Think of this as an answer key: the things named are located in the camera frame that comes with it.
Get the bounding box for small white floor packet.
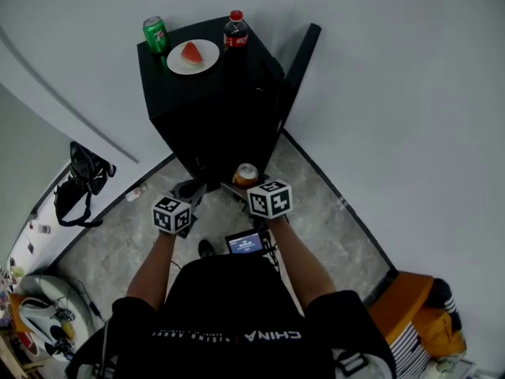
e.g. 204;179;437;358
125;183;149;203

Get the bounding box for person's black shirt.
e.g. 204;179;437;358
65;257;398;379

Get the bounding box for orange garment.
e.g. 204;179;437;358
413;306;468;357

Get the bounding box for person's left forearm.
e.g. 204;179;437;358
125;229;178;312

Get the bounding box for black shoulder bag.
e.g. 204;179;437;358
53;175;104;229

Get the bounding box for white round table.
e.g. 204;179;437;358
17;274;95;362

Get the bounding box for cola bottle red cap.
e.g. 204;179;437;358
222;9;250;83

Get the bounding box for small chest-mounted screen device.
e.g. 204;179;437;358
224;229;273;256

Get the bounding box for person's right forearm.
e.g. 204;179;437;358
267;215;338;317

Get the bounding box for green soda can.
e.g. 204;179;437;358
142;16;171;54

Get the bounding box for black mini fridge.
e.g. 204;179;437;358
137;16;322;193

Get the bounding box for person's black shoe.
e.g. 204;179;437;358
197;238;216;260

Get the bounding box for black device cable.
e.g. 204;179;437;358
262;231;282;274

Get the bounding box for red watermelon slice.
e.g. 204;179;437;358
180;41;204;67

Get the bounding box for white bag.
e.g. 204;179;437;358
17;297;68;349

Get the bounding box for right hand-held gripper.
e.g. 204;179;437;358
220;173;294;233

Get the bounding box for dark striped garment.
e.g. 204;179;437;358
425;277;463;331

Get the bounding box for black floor cable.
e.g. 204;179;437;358
70;278;107;324

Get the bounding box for orange drink can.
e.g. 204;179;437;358
231;163;260;190

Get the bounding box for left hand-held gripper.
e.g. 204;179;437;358
151;179;208;239

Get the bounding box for orange chair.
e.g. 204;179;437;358
368;271;435;345

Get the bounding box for white round plate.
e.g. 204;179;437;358
166;39;221;76

